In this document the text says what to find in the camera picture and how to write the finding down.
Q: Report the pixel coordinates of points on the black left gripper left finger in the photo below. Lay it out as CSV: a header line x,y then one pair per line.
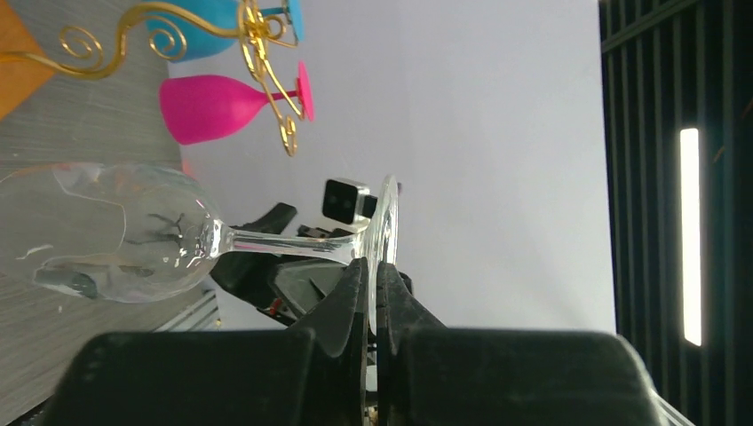
x,y
312,373

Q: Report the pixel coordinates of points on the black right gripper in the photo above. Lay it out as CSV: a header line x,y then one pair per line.
x,y
285,286

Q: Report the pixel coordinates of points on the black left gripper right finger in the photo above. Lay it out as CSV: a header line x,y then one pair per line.
x,y
430,374

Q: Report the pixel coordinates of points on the pink wine glass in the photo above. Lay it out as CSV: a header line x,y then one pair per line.
x,y
201,108

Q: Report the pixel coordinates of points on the blue wine glass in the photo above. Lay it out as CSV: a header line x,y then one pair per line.
x,y
179,40

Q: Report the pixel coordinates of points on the orange wooden rack base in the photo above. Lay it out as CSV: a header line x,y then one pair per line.
x,y
19,80

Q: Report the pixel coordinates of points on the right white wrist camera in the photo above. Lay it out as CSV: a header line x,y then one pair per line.
x,y
347,202

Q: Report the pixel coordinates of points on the gold wire wine glass rack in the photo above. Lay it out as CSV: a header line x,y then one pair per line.
x,y
252,40

